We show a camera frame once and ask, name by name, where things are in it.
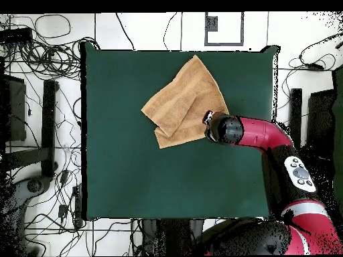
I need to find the black upright stand bar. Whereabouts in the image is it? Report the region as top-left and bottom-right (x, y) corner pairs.
(289, 88), (303, 148)
(40, 79), (59, 178)

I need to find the long black floor cable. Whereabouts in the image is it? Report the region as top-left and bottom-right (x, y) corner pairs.
(115, 12), (135, 52)
(163, 11), (178, 52)

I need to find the flat black box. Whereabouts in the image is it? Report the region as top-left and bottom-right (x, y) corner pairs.
(0, 27), (33, 44)

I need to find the grey square floor frame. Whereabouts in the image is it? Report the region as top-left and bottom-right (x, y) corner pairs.
(204, 11), (245, 47)

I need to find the tan terry towel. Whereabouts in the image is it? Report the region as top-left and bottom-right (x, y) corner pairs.
(141, 54), (230, 149)

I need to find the grey office chair base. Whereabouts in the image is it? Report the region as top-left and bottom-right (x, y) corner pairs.
(0, 175), (52, 256)

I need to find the large black case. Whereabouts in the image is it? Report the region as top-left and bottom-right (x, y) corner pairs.
(0, 73), (27, 143)
(306, 89), (338, 161)

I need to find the black power strip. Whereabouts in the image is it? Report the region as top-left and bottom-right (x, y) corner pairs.
(72, 184), (84, 229)

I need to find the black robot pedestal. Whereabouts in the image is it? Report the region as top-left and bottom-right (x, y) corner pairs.
(140, 218), (204, 256)

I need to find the dark green table cloth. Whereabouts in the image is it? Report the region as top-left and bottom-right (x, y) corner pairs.
(80, 41), (281, 222)

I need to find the tangled black cable bundle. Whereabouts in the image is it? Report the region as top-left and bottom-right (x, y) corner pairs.
(2, 35), (100, 81)

